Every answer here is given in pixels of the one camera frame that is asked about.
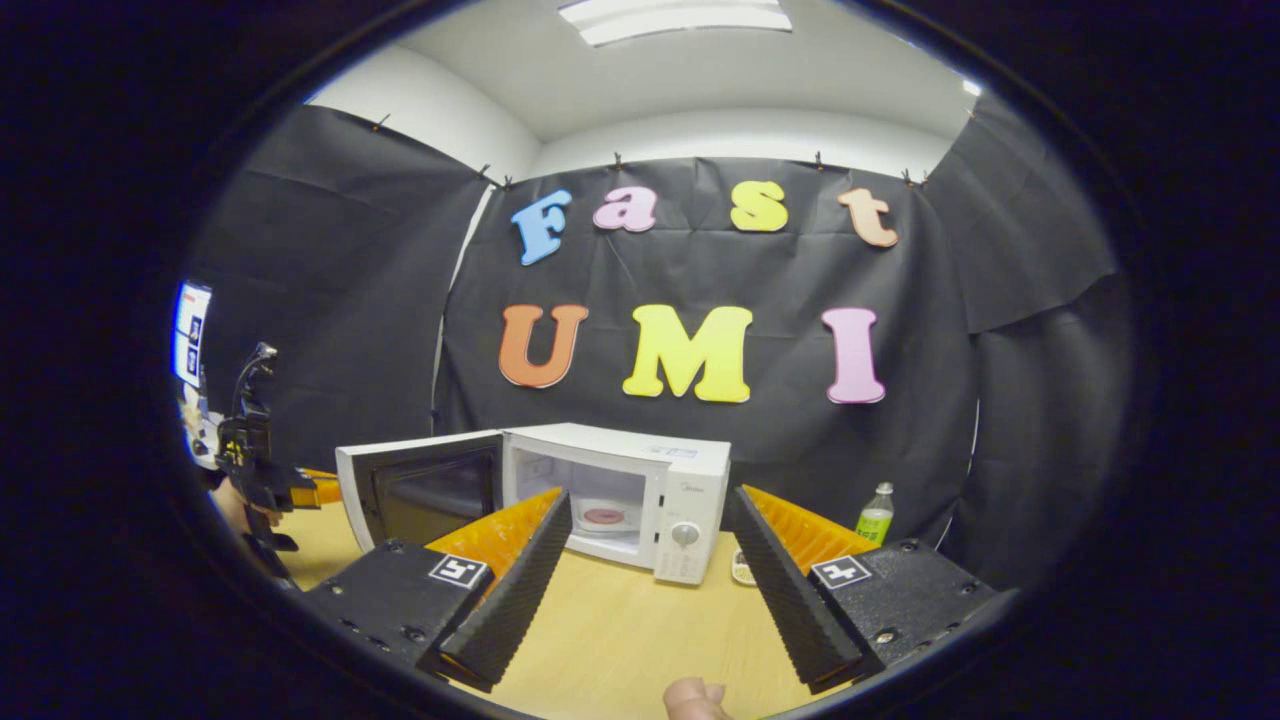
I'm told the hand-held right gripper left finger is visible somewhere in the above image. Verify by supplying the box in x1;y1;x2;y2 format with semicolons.
297;487;575;694

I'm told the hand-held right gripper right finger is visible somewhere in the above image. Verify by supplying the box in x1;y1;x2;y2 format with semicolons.
735;484;1019;696

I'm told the white square plate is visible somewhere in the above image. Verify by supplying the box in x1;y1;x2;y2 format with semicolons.
572;498;643;538

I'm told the white microwave oven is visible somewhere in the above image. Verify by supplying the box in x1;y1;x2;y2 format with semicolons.
335;422;733;587

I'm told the cluttered white side desk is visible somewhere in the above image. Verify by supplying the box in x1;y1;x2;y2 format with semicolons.
180;395;223;471

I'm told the green drink bottle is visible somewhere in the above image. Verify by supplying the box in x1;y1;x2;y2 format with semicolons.
856;482;895;547

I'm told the bright computer screen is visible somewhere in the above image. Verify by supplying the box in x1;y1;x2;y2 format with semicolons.
175;282;213;389

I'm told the black backdrop cloth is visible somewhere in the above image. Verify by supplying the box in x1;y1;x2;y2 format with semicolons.
185;90;1136;591

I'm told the row of black binder clips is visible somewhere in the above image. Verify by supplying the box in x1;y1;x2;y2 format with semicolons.
372;105;979;189

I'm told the large ceiling light panel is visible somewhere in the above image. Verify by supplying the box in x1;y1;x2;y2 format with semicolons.
557;0;793;47

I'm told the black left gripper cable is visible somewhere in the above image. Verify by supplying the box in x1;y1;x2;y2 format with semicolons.
232;343;279;421

